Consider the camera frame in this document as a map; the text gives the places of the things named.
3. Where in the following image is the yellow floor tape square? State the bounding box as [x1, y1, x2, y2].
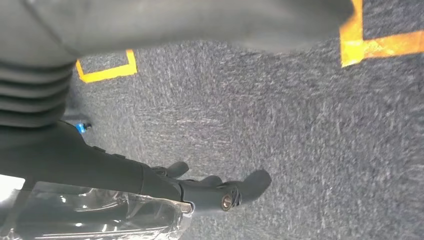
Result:
[75, 49, 138, 84]
[339, 0, 424, 69]

